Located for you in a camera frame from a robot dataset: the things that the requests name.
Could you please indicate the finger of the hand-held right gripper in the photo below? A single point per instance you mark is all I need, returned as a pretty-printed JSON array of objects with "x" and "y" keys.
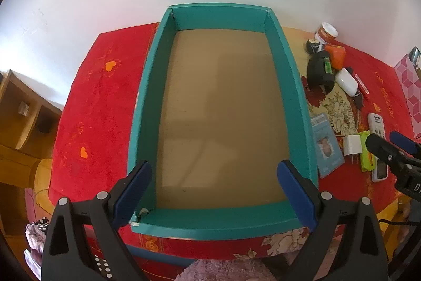
[
  {"x": 381, "y": 146},
  {"x": 403, "y": 140}
]

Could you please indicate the white jar orange label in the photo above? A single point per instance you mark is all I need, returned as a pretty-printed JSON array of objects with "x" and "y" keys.
[{"x": 326, "y": 32}]

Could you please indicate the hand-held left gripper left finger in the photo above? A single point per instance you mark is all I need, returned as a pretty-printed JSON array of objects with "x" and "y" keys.
[{"x": 131, "y": 194}]

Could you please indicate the pink patterned box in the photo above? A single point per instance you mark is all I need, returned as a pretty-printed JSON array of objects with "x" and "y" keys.
[{"x": 411, "y": 87}]

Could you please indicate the white earbud case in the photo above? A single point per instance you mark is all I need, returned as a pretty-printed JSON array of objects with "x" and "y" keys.
[{"x": 346, "y": 81}]

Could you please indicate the green clip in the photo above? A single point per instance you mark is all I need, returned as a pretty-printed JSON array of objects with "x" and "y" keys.
[{"x": 365, "y": 159}]

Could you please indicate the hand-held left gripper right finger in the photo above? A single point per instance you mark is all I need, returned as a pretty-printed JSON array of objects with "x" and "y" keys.
[{"x": 296, "y": 197}]

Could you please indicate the small clear plastic object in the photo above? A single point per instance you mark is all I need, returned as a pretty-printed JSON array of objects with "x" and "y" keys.
[{"x": 24, "y": 107}]

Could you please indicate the key bunch black fobs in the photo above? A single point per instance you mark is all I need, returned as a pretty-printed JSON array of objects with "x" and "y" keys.
[{"x": 358, "y": 101}]

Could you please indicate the blue card holder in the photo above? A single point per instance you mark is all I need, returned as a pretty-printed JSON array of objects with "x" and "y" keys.
[{"x": 325, "y": 146}]

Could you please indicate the white remote control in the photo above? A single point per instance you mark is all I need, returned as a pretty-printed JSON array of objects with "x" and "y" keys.
[{"x": 375, "y": 123}]

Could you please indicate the wooden shelf unit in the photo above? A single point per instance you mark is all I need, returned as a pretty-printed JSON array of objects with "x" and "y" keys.
[{"x": 19, "y": 143}]

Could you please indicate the white charger plug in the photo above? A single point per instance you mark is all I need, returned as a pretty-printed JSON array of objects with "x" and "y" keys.
[{"x": 351, "y": 146}]

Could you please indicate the polka dot bag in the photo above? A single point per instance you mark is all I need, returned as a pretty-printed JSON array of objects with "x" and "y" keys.
[{"x": 36, "y": 231}]

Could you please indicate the teal cardboard box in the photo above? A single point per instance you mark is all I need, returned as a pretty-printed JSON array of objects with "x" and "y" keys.
[{"x": 217, "y": 110}]

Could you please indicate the small grey object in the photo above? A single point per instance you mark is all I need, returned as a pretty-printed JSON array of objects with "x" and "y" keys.
[{"x": 415, "y": 54}]

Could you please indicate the wooden side table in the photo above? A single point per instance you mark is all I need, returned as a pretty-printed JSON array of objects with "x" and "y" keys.
[{"x": 399, "y": 228}]

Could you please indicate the monkey toy orange base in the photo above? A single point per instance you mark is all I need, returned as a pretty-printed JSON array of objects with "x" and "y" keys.
[{"x": 337, "y": 57}]

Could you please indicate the pink fluffy rug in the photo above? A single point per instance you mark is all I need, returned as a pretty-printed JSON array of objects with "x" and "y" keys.
[{"x": 223, "y": 271}]

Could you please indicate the red patterned blanket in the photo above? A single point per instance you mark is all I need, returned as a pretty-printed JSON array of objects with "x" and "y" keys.
[{"x": 98, "y": 103}]

